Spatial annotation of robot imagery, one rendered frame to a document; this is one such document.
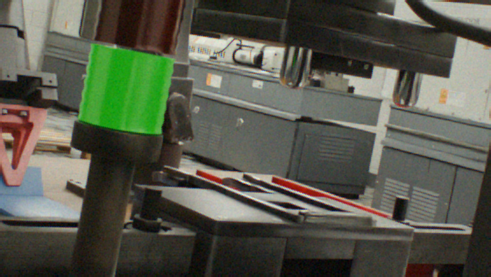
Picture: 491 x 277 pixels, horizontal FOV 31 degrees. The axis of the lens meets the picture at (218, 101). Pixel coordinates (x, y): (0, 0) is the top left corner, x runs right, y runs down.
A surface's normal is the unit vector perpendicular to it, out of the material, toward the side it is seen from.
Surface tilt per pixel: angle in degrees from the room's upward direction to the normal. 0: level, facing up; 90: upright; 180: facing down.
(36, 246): 90
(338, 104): 90
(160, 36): 76
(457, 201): 90
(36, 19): 90
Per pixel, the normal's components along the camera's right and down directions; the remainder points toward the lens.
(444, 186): -0.81, -0.12
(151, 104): 0.68, -0.08
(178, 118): 0.70, 0.17
